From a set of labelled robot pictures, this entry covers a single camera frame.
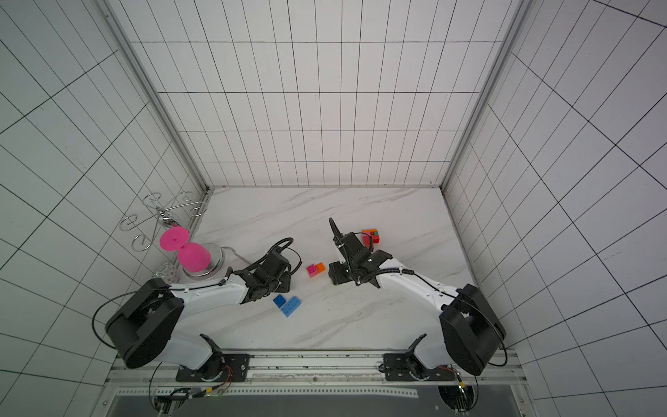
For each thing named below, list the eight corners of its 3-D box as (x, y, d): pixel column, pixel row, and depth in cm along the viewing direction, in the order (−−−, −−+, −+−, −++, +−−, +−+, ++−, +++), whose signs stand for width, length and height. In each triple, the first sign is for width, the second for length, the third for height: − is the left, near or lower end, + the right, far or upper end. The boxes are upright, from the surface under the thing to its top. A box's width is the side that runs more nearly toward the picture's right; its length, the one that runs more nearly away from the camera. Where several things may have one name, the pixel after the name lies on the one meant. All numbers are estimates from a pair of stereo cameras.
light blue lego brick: (280, 310, 86) (279, 308, 84) (295, 297, 89) (295, 294, 87) (287, 318, 84) (287, 316, 82) (302, 304, 87) (302, 302, 85)
